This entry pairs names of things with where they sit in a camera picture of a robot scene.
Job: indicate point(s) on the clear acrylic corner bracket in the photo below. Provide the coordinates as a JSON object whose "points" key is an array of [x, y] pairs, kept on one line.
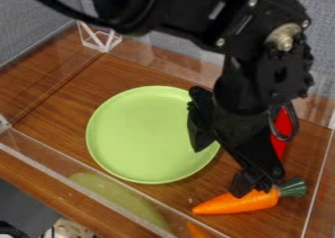
{"points": [[102, 41]]}

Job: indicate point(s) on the red plastic block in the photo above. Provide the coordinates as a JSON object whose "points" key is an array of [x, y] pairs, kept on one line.
{"points": [[282, 130]]}

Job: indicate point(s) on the clear acrylic barrier wall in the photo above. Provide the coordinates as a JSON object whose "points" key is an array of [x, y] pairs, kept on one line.
{"points": [[50, 92]]}

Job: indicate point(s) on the green round plate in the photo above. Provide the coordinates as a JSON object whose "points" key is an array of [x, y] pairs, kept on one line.
{"points": [[138, 139]]}

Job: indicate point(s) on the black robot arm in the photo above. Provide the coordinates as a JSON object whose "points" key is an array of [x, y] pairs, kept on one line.
{"points": [[260, 35]]}

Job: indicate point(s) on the orange toy carrot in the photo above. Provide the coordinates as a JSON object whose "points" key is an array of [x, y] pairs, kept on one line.
{"points": [[254, 201]]}

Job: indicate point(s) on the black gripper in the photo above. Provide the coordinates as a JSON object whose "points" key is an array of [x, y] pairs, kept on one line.
{"points": [[232, 114]]}

